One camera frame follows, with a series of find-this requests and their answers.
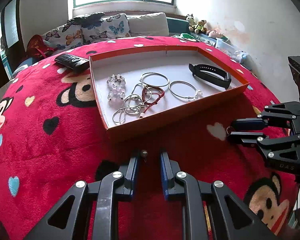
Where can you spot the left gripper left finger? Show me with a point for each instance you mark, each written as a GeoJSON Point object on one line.
{"type": "Point", "coordinates": [87, 205]}

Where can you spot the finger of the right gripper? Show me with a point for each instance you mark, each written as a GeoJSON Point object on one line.
{"type": "Point", "coordinates": [248, 139]}
{"type": "Point", "coordinates": [249, 124]}

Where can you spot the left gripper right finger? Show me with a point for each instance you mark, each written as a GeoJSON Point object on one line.
{"type": "Point", "coordinates": [209, 210]}

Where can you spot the black smart wristband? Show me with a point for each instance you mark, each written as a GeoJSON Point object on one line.
{"type": "Point", "coordinates": [211, 74]}

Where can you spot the small pearl bead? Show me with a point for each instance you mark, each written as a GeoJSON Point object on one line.
{"type": "Point", "coordinates": [144, 153]}

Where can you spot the plush toy bear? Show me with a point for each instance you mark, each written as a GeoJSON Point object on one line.
{"type": "Point", "coordinates": [200, 28]}

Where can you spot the green bowl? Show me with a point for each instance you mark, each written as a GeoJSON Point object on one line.
{"type": "Point", "coordinates": [187, 37]}

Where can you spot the orange shallow box tray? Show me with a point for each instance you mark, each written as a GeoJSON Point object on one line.
{"type": "Point", "coordinates": [143, 88]}

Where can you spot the white plush dog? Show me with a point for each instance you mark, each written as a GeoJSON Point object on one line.
{"type": "Point", "coordinates": [191, 21]}

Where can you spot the white cushion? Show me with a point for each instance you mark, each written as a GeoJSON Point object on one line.
{"type": "Point", "coordinates": [154, 24]}

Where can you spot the black remote control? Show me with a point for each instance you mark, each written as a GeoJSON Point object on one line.
{"type": "Point", "coordinates": [75, 63]}

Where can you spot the butterfly cushion right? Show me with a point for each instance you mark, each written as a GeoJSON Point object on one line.
{"type": "Point", "coordinates": [100, 28]}

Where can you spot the butterfly cushion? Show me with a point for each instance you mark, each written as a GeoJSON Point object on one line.
{"type": "Point", "coordinates": [100, 28]}
{"type": "Point", "coordinates": [67, 36]}

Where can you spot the red bag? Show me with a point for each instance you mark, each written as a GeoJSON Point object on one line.
{"type": "Point", "coordinates": [36, 47]}

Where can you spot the butterfly cushion left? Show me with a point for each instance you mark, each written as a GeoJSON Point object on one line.
{"type": "Point", "coordinates": [67, 36]}

